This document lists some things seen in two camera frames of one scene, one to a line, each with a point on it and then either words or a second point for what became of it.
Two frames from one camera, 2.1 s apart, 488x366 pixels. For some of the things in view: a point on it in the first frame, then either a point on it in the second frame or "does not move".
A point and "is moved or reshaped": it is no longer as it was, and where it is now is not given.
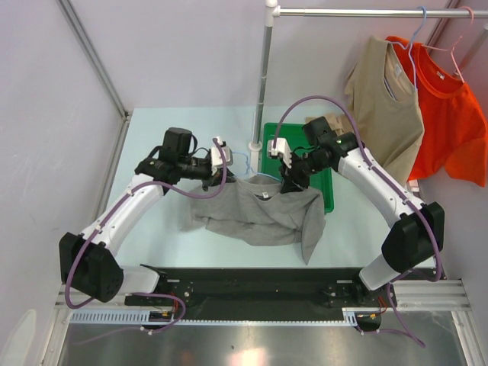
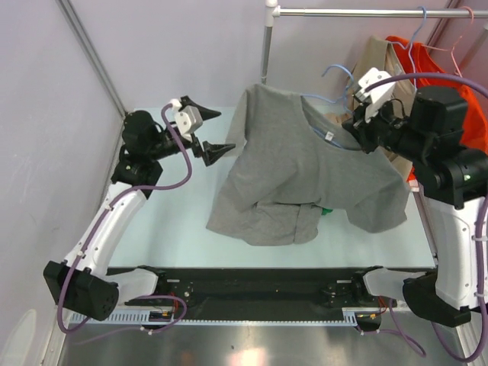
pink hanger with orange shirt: x=451 y=49 does not move
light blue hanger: x=247 y=168 -> x=321 y=105
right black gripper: x=292 y=181 -> x=361 y=129
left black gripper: x=216 y=180 -> x=211 y=152
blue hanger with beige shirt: x=409 y=46 does not move
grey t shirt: x=258 y=210 is moved or reshaped
